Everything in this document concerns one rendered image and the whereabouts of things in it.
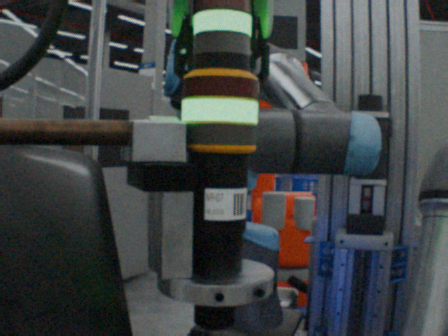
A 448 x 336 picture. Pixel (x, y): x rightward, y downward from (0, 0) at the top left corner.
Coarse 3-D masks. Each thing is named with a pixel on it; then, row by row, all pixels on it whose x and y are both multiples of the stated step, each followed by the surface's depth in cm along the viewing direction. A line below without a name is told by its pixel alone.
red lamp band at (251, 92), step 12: (192, 84) 28; (204, 84) 27; (216, 84) 27; (228, 84) 27; (240, 84) 27; (252, 84) 28; (192, 96) 28; (228, 96) 27; (240, 96) 27; (252, 96) 28
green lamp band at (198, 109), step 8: (184, 104) 28; (192, 104) 28; (200, 104) 27; (208, 104) 27; (216, 104) 27; (224, 104) 27; (232, 104) 27; (240, 104) 27; (248, 104) 28; (256, 104) 28; (184, 112) 28; (192, 112) 28; (200, 112) 27; (208, 112) 27; (216, 112) 27; (224, 112) 27; (232, 112) 27; (240, 112) 27; (248, 112) 28; (256, 112) 29; (224, 120) 27; (232, 120) 27; (240, 120) 27; (248, 120) 28; (256, 120) 29
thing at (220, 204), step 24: (216, 168) 28; (240, 168) 28; (216, 192) 28; (240, 192) 28; (216, 216) 28; (240, 216) 28; (192, 240) 29; (216, 240) 28; (240, 240) 29; (192, 264) 29; (216, 264) 28; (240, 264) 29; (216, 312) 29
